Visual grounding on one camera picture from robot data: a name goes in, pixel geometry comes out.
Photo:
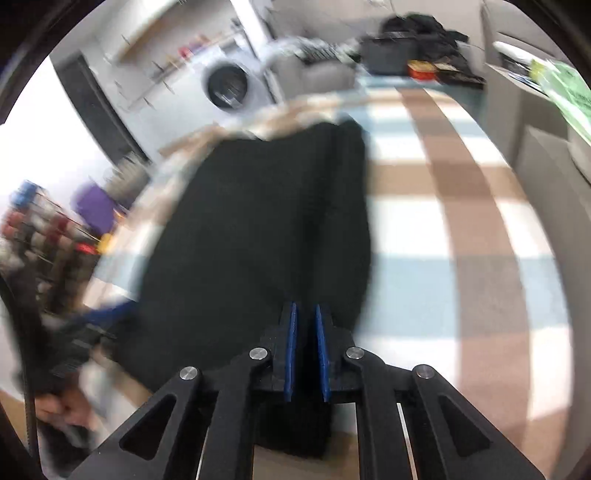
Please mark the low grey cabinet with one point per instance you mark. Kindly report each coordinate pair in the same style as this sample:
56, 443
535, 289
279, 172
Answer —
545, 157

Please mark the white washing machine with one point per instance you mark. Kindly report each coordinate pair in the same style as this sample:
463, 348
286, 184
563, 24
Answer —
251, 64

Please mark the white flat board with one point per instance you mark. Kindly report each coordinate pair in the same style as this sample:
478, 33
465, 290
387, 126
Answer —
515, 50

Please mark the tall grey cabinet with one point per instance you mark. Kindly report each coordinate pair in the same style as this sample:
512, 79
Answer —
512, 97

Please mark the checkered table cloth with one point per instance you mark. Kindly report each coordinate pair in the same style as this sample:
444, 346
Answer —
461, 230

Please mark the black sweater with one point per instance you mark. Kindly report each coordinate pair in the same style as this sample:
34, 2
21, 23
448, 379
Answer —
258, 221

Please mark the black door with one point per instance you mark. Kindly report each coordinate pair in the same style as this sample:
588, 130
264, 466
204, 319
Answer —
97, 110

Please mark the purple bag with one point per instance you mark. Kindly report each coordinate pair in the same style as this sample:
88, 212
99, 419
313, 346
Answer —
92, 203

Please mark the red box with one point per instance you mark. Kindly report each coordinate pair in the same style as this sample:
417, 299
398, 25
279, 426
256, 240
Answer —
422, 71

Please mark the white base cabinet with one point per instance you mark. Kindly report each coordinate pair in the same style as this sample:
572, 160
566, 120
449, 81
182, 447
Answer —
157, 92

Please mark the metal shoe rack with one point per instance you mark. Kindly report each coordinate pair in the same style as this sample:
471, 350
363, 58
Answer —
41, 240

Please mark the green plastic basket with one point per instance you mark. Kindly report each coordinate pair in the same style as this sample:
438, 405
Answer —
572, 97

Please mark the grey armchair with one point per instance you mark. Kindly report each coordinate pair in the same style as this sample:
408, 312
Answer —
318, 78

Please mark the black storage box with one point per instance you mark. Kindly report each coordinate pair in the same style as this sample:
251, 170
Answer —
385, 55

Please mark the pile of black clothes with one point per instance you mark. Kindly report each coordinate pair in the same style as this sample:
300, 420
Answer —
420, 25

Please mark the person's left hand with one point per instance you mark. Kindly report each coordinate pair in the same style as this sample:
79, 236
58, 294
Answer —
64, 408

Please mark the yellow plastic bag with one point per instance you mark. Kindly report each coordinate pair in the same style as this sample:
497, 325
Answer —
105, 242

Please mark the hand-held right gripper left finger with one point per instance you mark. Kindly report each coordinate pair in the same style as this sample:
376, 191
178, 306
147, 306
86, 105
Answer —
290, 355

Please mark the striped woven basket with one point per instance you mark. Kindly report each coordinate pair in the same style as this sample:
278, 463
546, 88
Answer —
124, 180

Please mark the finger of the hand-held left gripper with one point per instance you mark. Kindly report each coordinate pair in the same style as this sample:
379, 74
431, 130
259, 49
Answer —
106, 316

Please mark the teal checked tablecloth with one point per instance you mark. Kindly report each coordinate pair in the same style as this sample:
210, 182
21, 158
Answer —
461, 92

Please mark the white wall cabinet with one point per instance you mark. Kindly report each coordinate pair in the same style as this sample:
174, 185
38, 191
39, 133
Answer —
152, 27

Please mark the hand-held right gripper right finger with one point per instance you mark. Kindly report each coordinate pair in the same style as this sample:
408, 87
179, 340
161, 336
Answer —
322, 355

